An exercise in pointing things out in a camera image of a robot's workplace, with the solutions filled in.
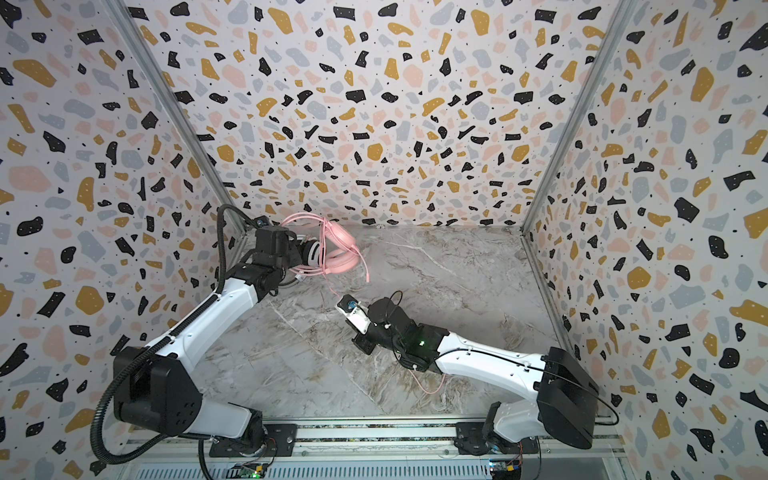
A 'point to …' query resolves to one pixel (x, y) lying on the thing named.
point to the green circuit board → (248, 470)
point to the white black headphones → (310, 251)
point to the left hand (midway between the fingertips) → (286, 242)
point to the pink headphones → (339, 252)
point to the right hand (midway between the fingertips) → (344, 315)
